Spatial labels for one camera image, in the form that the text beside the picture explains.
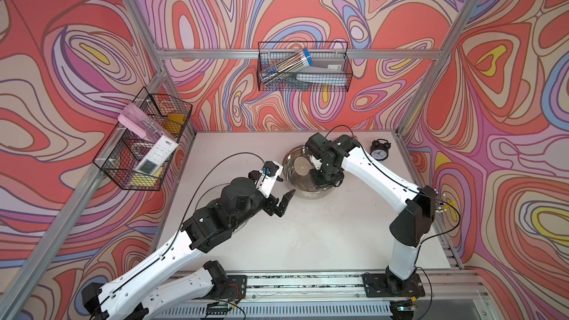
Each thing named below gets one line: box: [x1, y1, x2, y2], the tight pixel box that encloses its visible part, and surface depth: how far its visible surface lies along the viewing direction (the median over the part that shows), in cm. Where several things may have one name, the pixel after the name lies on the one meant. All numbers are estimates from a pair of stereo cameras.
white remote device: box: [134, 134, 180, 178], surface depth 70 cm
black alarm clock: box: [369, 138, 392, 161], surface depth 107 cm
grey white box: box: [295, 57, 347, 86], surface depth 90 cm
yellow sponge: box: [165, 113, 187, 138], surface depth 82 cm
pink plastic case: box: [117, 102, 166, 141], surface depth 73 cm
